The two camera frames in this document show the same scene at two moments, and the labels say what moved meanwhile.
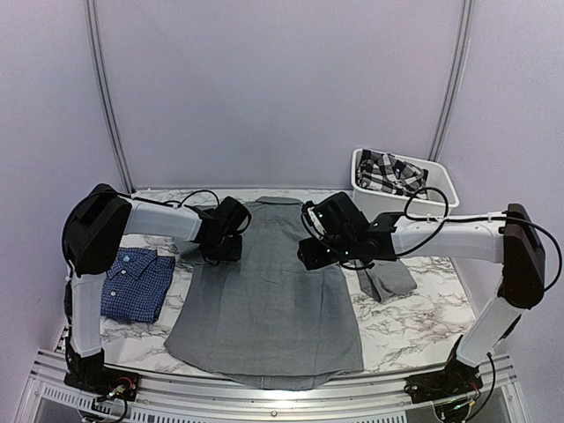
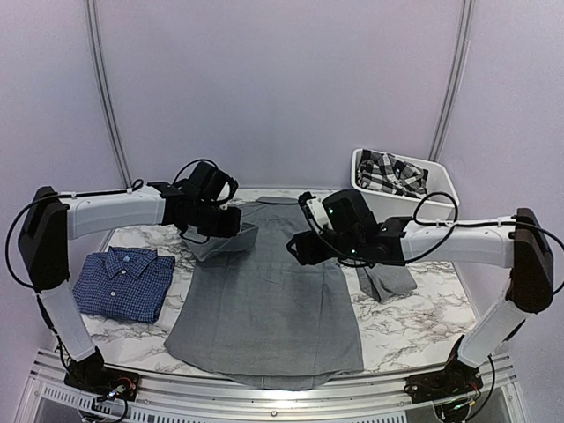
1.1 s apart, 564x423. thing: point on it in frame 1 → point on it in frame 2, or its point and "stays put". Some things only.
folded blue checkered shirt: x=136 y=285 stays put
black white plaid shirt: x=387 y=173 stays put
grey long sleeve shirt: x=276 y=319 stays put
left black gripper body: x=223 y=250 → x=210 y=225
